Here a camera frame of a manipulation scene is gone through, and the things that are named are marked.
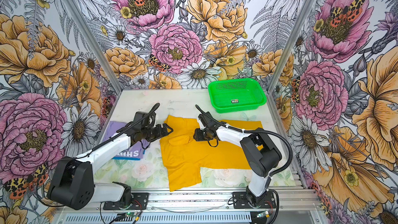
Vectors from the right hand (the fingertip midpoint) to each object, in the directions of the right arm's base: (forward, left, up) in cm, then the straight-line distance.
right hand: (197, 140), depth 91 cm
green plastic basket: (+43, -39, -4) cm, 58 cm away
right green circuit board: (-35, -29, -5) cm, 46 cm away
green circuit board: (-34, +31, -3) cm, 46 cm away
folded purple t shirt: (-6, +35, 0) cm, 35 cm away
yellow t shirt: (-8, +8, -3) cm, 12 cm away
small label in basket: (+33, -27, -4) cm, 43 cm away
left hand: (0, +17, +5) cm, 18 cm away
